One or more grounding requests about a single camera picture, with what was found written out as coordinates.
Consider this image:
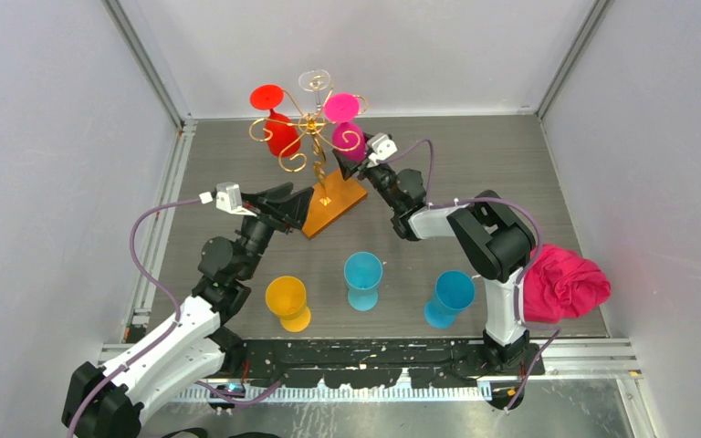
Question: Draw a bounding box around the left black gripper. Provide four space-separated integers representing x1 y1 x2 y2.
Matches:
235 182 312 281

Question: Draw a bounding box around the pink plastic wine glass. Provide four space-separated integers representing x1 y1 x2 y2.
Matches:
324 93 366 162

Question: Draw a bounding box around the red plastic wine glass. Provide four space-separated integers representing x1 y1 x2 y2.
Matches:
249 84 301 159

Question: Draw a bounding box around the yellow plastic wine glass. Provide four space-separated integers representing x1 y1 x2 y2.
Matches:
265 276 311 333

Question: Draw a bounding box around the clear wine glass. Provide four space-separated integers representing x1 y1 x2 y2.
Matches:
298 68 334 120

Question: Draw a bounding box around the blue wine glass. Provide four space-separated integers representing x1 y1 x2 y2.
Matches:
343 252 383 311
424 270 476 329

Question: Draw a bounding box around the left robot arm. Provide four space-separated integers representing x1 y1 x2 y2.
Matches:
61 182 314 437

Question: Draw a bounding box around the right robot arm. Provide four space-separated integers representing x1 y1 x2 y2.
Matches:
334 152 541 375

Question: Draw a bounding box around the pink crumpled cloth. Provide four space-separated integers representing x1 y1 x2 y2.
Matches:
522 244 612 324

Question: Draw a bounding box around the gold wire glass rack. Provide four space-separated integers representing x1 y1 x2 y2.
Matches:
276 88 369 239

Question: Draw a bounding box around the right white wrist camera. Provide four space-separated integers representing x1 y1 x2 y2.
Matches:
366 132 398 167

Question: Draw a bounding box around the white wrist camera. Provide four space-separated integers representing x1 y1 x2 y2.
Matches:
366 132 398 167
199 182 256 217

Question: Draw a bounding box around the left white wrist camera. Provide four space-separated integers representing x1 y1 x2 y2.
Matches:
199 182 256 217

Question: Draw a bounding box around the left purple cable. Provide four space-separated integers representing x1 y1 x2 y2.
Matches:
66 199 285 438

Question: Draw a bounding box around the purple cable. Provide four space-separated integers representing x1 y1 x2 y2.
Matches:
389 138 560 412
66 199 285 438

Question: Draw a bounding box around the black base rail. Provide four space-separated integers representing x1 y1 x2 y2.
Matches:
215 338 544 389

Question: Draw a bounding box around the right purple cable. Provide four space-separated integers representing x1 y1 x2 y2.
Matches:
389 138 560 412

